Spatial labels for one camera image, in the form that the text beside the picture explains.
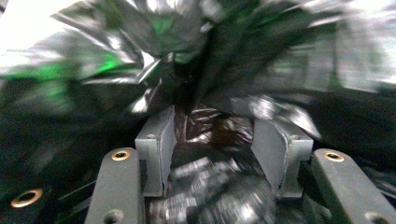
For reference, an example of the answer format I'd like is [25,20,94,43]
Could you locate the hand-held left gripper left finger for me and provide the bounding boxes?
[134,105,177,198]

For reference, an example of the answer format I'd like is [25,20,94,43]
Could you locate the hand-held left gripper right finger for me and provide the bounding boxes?
[250,119,314,199]

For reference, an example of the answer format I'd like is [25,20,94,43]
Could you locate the black plastic trash bag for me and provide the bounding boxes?
[0,0,396,224]

